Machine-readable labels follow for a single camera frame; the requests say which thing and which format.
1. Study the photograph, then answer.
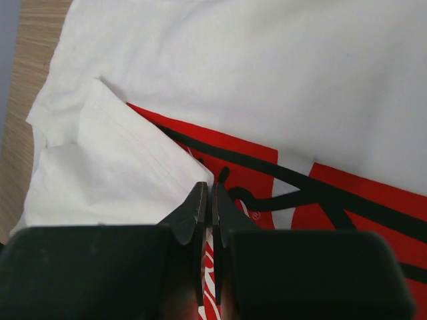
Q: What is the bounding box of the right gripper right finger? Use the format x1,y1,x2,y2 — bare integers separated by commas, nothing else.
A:
211,184,416,319

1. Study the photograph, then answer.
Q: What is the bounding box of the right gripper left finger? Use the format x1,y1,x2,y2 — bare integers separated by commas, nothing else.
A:
1,182,207,319

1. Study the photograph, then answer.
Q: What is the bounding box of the white t shirt red print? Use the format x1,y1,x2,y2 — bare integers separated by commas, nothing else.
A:
9,0,427,320

